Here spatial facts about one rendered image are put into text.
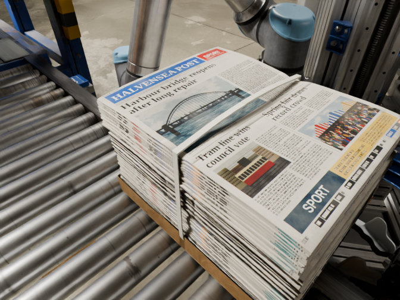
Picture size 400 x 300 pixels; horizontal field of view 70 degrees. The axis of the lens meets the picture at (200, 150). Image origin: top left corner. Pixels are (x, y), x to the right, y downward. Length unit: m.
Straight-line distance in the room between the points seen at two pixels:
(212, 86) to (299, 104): 0.14
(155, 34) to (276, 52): 0.33
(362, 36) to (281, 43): 0.24
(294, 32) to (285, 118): 0.41
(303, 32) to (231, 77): 0.34
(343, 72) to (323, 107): 0.54
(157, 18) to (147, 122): 0.30
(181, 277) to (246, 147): 0.26
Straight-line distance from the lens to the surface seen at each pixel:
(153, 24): 0.65
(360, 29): 0.96
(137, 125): 0.40
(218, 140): 0.37
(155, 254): 0.54
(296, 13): 0.84
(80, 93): 0.99
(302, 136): 0.40
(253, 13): 0.88
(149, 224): 0.58
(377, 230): 0.63
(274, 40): 0.82
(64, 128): 0.86
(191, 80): 0.50
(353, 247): 1.34
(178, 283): 0.51
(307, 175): 0.34
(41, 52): 1.38
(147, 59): 0.68
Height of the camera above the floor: 1.26
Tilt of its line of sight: 41 degrees down
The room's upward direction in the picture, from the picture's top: straight up
